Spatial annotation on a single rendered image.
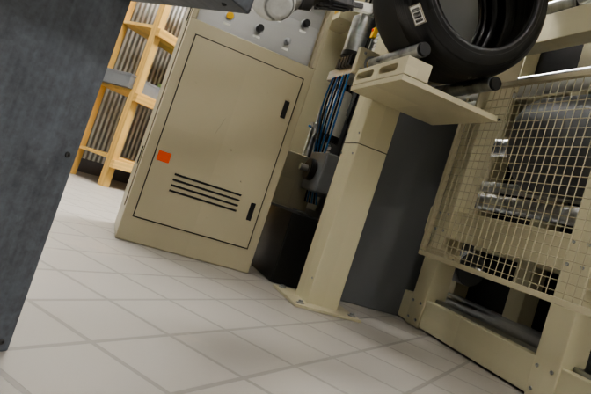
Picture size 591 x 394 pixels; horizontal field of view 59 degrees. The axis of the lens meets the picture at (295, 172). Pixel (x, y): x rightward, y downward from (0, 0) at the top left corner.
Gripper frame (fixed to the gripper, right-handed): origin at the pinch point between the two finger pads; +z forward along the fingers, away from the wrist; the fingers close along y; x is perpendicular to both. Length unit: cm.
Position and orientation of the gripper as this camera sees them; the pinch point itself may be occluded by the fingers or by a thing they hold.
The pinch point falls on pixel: (361, 7)
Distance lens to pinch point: 170.0
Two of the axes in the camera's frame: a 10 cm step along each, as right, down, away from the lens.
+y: -3.3, -0.5, 9.4
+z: 9.4, 0.6, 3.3
